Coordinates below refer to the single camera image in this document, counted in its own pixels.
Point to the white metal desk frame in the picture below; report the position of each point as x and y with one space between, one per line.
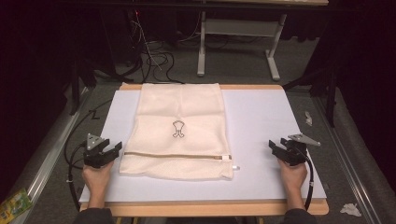
239 27

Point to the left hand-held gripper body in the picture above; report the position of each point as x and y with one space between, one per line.
95 158

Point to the metal floor rail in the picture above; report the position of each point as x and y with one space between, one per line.
345 161
46 165

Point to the black metal stand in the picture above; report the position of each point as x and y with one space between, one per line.
330 93
76 81

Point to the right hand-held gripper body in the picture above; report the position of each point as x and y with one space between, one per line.
295 154

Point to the white table board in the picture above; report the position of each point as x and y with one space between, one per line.
261 112

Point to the small crumpled white paper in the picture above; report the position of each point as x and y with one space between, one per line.
308 118

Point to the person's left hand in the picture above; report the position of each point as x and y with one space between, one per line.
96 182

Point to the green printed packet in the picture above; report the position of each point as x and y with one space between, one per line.
14 206

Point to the cream mesh laundry bag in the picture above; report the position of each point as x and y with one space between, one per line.
180 105

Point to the large crumpled white tissue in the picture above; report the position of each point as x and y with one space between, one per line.
350 209

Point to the person's right hand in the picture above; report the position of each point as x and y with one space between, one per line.
292 179

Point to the wooden table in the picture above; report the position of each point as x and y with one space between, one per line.
202 209

